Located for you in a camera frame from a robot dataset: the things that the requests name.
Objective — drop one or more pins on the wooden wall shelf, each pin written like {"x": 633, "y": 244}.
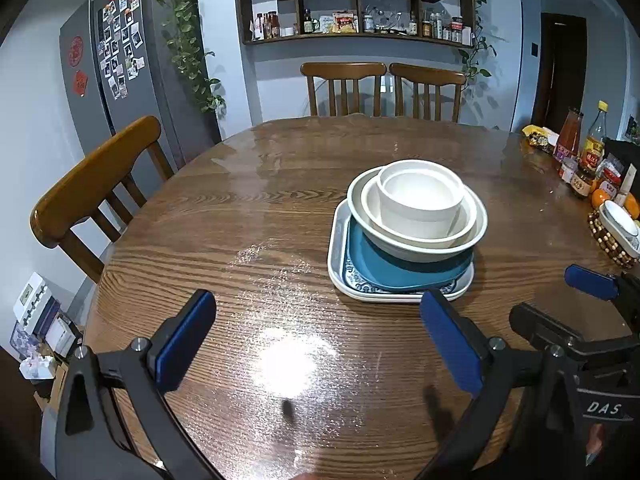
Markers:
{"x": 300, "y": 40}

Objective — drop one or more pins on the pile of floor boxes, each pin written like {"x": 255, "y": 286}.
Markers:
{"x": 50, "y": 340}

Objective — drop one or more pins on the white box with green label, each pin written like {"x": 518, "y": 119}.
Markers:
{"x": 32, "y": 295}

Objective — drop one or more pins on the blue-patterned rectangular dish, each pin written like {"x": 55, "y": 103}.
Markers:
{"x": 627, "y": 247}

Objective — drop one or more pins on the blue-rimmed white bowl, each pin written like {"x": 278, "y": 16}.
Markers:
{"x": 620, "y": 220}

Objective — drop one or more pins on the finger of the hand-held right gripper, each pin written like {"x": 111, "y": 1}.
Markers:
{"x": 542, "y": 325}
{"x": 590, "y": 282}

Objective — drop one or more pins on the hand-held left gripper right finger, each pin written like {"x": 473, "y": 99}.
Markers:
{"x": 450, "y": 347}

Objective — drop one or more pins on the dark brown door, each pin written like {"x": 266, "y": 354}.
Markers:
{"x": 560, "y": 75}

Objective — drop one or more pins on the yellow-capped vinegar bottle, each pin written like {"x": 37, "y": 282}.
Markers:
{"x": 594, "y": 145}

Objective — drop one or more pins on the brown sauce jar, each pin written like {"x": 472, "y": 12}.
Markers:
{"x": 582, "y": 184}

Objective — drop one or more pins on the medium white bowl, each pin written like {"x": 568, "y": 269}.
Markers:
{"x": 370, "y": 210}

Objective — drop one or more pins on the beaded wooden trivet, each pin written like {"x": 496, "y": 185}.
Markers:
{"x": 602, "y": 240}

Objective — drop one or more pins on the red and white snack packet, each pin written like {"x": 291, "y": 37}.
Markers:
{"x": 344, "y": 22}

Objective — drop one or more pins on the large blue-patterned square plate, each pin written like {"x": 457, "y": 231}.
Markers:
{"x": 334, "y": 260}

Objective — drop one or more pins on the grey refrigerator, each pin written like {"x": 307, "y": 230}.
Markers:
{"x": 165, "y": 85}

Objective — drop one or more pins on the large white bowl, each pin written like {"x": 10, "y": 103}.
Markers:
{"x": 400, "y": 250}

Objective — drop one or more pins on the hanging green vine plant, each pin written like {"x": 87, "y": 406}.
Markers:
{"x": 477, "y": 55}
{"x": 185, "y": 35}

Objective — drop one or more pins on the person's right hand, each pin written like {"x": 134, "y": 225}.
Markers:
{"x": 595, "y": 442}

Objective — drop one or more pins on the row of shelf bottles and jars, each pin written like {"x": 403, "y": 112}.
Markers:
{"x": 435, "y": 27}

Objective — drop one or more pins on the red-lidded chili jar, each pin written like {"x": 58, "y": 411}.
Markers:
{"x": 610, "y": 182}

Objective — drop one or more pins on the wooden chair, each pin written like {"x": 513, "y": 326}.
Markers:
{"x": 342, "y": 70}
{"x": 427, "y": 72}
{"x": 90, "y": 180}

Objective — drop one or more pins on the silver foil packet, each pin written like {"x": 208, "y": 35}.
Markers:
{"x": 612, "y": 164}

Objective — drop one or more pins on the white straight-sided bowl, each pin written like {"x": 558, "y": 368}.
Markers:
{"x": 415, "y": 215}

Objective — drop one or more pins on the cluster of fridge photo magnets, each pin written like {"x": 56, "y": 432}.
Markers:
{"x": 120, "y": 40}

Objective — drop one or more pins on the yellow snack packet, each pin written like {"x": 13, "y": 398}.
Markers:
{"x": 540, "y": 139}

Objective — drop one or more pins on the white tube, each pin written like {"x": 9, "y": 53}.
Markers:
{"x": 627, "y": 180}

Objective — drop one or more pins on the red sauce bottle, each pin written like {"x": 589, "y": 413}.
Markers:
{"x": 570, "y": 135}

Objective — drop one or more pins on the black bag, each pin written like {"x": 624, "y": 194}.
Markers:
{"x": 625, "y": 152}

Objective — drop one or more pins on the small white-capped jar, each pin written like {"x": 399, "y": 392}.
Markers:
{"x": 568, "y": 170}

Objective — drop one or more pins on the teal square dish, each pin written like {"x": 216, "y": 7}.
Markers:
{"x": 400, "y": 275}

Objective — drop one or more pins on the small blue-patterned square plate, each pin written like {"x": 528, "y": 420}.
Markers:
{"x": 352, "y": 276}

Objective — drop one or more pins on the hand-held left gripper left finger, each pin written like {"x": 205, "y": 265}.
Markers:
{"x": 185, "y": 342}

